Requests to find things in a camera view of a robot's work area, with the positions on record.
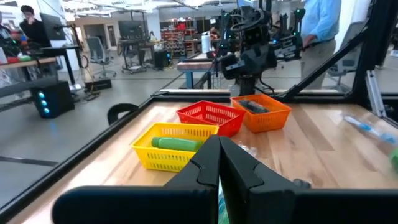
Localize black aluminium rig frame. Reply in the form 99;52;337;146
0;0;398;224

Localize red parts shelf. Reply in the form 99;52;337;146
160;21;187;57

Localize white bottle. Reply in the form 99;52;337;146
201;30;212;54

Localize black computer monitor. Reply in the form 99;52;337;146
39;12;67;41

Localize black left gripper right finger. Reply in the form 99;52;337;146
219;136;398;224

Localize silver aluminium bracket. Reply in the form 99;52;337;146
365;70;388;118

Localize black floor box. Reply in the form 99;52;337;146
83;77;113;93

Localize blue wood-top table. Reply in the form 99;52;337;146
177;52;218;90

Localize yellow plastic basket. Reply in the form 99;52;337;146
130;122;220;174

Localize wood-top black desk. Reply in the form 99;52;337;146
0;45;81;86

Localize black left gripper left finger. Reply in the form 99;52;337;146
51;134;221;224

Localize black equipment cart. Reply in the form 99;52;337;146
117;20;162;74

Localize orange plastic basket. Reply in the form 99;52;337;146
229;93;292;134

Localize black frame handle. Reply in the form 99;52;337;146
107;103;139;126

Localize grey office chair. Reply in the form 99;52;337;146
85;36;118;78

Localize black case blue lights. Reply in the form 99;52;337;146
30;80;75;119

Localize red plastic basket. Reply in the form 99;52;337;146
176;100;247;138

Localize blue white toothbrush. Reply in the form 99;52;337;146
343;114;398;146

